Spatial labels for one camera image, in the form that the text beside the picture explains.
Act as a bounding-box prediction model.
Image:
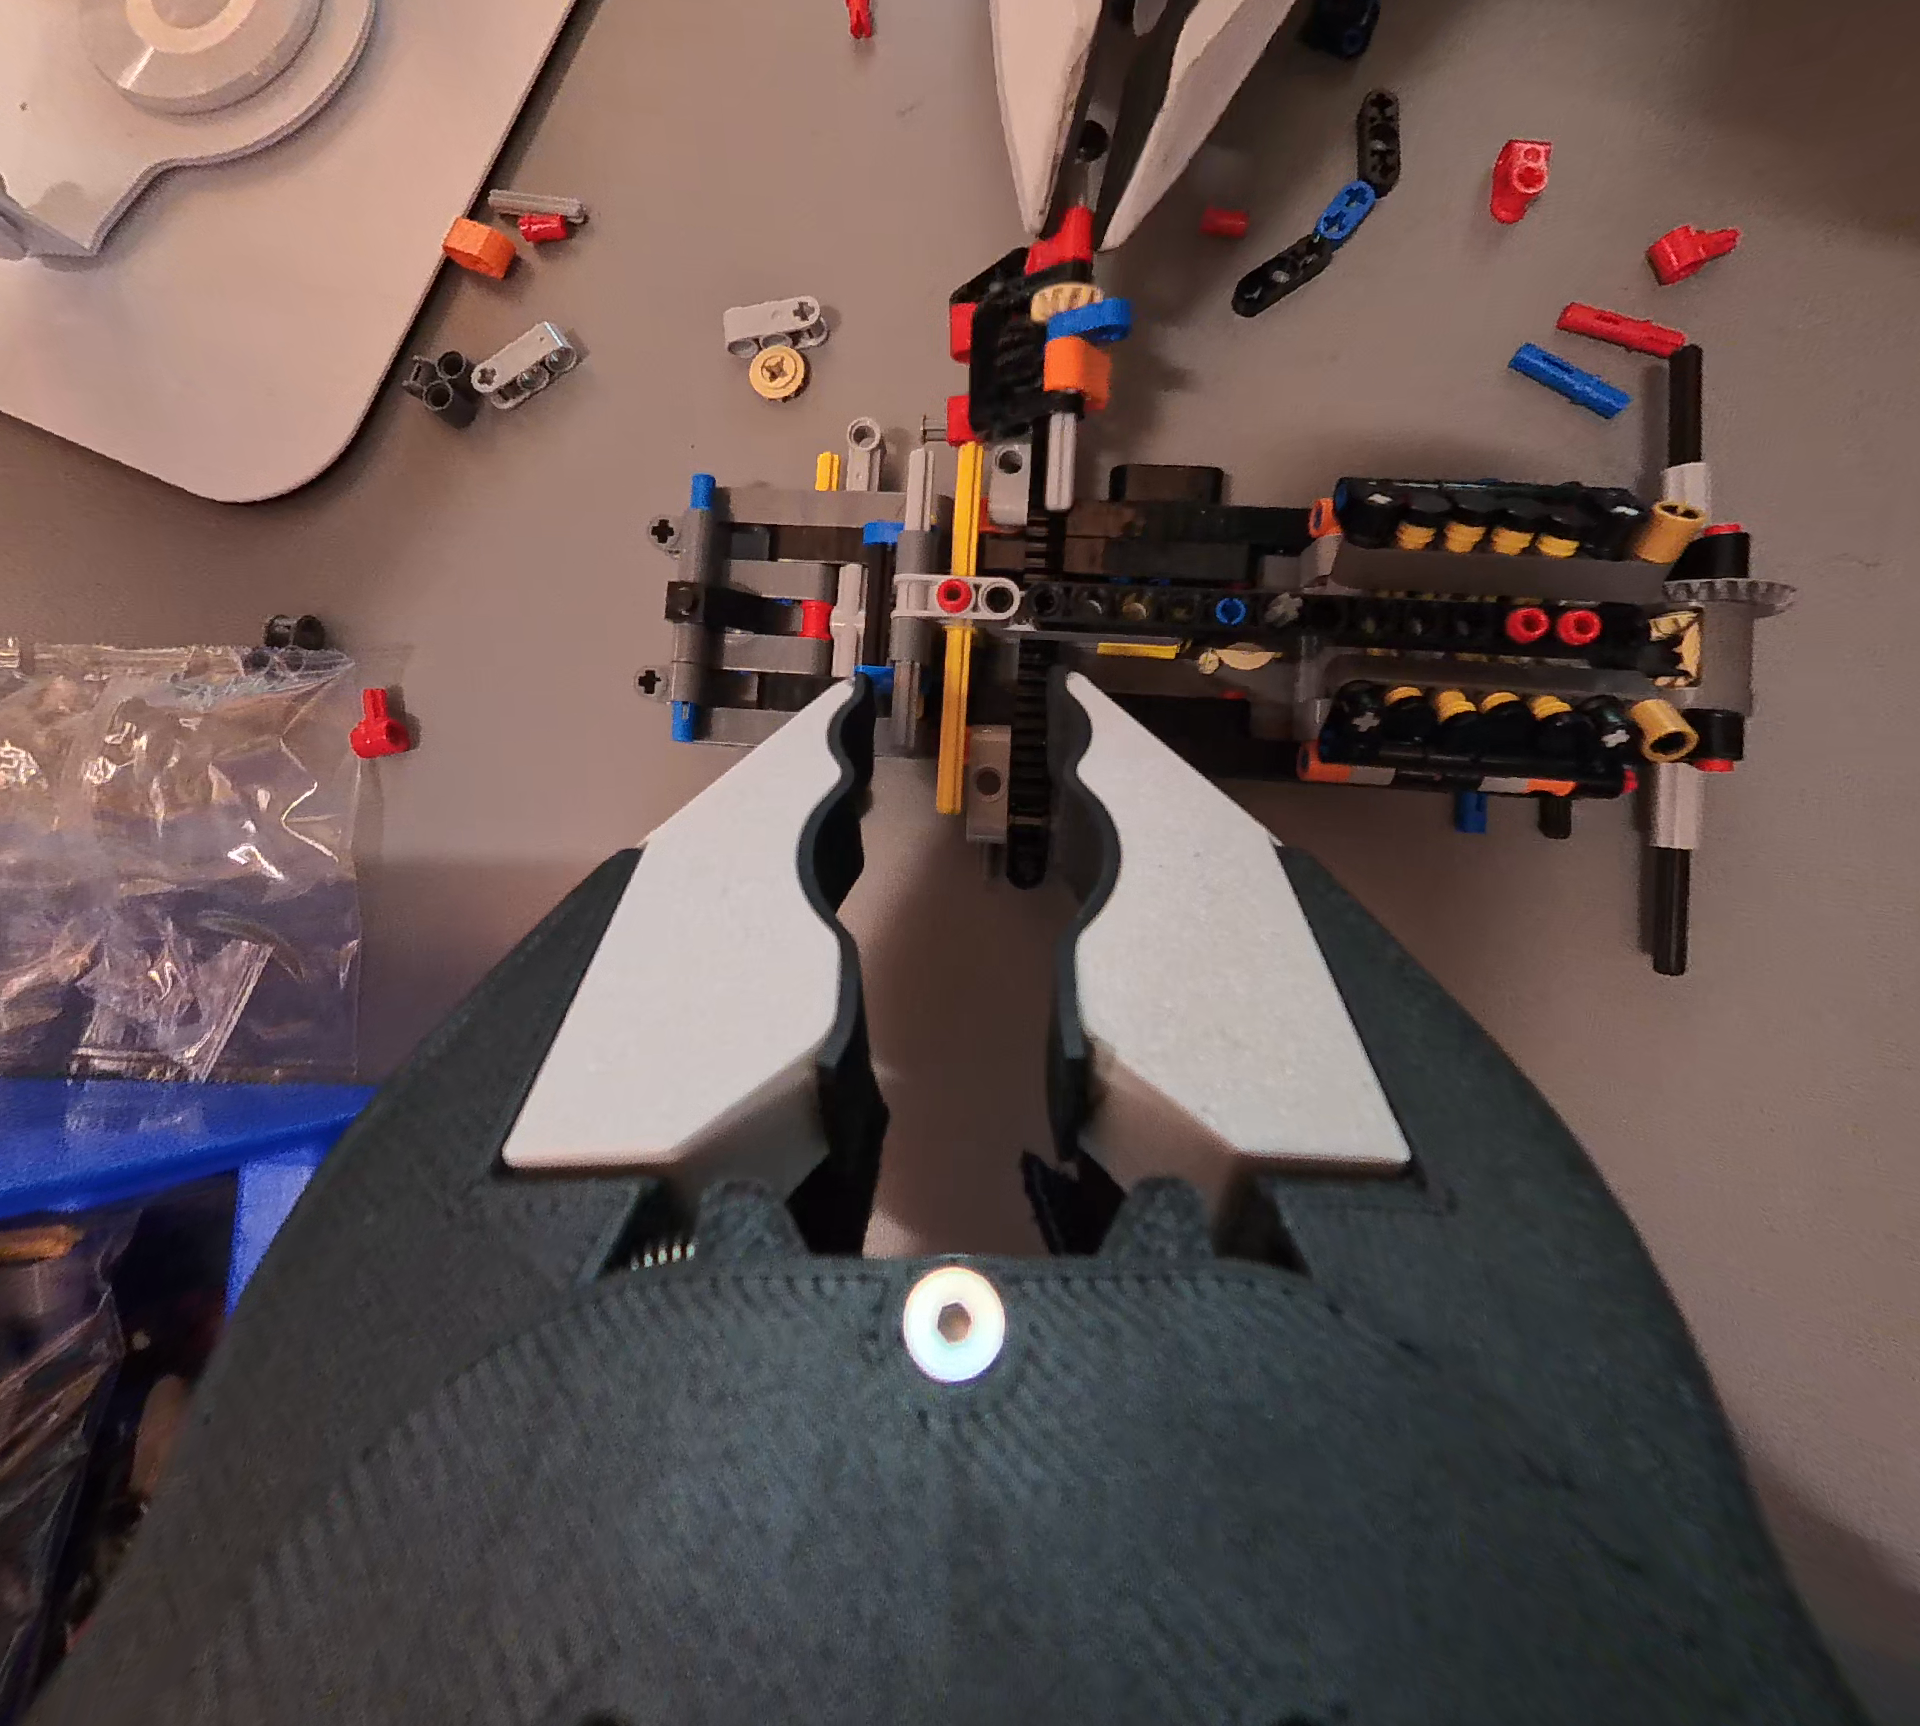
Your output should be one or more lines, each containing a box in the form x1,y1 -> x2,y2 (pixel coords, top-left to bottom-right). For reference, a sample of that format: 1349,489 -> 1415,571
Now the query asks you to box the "red long lego pin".
1552,299 -> 1690,363

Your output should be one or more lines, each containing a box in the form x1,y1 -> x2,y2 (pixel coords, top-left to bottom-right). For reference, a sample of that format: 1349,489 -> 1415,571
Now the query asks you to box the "grey stand base plate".
0,0 -> 672,505

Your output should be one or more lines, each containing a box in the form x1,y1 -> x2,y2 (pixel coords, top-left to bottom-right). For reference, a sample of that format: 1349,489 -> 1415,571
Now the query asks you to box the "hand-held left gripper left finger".
498,676 -> 891,1259

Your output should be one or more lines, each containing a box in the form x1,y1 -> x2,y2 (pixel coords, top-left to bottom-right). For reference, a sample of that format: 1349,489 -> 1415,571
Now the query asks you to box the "blue plastic bin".
0,1078 -> 378,1726

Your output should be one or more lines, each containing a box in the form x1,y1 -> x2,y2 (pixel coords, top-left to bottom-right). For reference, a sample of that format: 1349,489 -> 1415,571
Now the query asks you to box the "clear plastic bag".
0,640 -> 370,1085

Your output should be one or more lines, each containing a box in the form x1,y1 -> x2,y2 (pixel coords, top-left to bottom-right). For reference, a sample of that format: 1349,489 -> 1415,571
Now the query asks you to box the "thin black lego liftarm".
1231,235 -> 1332,319

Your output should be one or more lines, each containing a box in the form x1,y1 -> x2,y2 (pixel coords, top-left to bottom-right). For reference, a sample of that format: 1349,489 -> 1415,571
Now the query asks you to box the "blue long lego pin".
1505,339 -> 1635,421

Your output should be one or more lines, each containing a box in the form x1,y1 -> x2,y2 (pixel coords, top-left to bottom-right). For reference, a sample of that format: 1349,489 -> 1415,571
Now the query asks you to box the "light grey lego connector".
468,323 -> 581,410

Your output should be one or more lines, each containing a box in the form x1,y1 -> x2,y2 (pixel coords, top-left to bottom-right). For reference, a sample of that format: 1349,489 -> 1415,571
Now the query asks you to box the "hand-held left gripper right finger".
1048,667 -> 1422,1259

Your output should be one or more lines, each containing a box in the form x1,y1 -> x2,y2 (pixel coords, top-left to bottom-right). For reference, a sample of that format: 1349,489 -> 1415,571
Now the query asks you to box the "clear bag of lego parts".
0,1216 -> 242,1726

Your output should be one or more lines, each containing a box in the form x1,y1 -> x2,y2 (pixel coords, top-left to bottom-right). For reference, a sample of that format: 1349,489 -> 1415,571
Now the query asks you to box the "long lego vehicle chassis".
636,339 -> 1803,978

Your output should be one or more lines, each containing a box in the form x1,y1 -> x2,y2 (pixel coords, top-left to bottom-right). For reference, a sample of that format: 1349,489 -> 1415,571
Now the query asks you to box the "small lego gear assembly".
946,201 -> 1138,512

